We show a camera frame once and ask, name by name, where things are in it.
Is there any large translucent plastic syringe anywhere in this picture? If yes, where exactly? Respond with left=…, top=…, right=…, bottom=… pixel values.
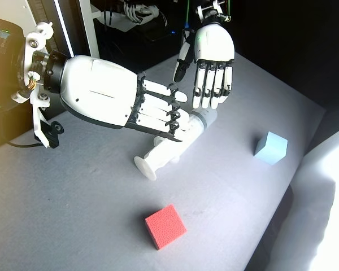
left=133, top=109, right=218, bottom=181

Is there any spare white robot hand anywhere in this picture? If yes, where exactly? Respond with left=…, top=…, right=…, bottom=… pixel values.
left=123, top=0, right=160, bottom=25

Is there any red foam cube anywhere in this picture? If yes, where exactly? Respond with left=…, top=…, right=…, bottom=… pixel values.
left=144, top=204, right=188, bottom=251

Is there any light blue foam cube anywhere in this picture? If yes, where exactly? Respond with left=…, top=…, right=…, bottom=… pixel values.
left=253, top=131, right=288, bottom=166

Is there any grey table cloth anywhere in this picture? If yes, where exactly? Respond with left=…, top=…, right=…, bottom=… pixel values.
left=0, top=52, right=327, bottom=271

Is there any white robot body column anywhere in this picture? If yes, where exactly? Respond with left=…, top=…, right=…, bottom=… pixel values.
left=16, top=0, right=100, bottom=60

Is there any white backdrop sheet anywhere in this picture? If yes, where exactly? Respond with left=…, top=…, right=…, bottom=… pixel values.
left=267, top=110, right=339, bottom=271

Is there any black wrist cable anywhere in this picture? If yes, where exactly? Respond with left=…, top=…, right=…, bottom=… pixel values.
left=7, top=140, right=44, bottom=148

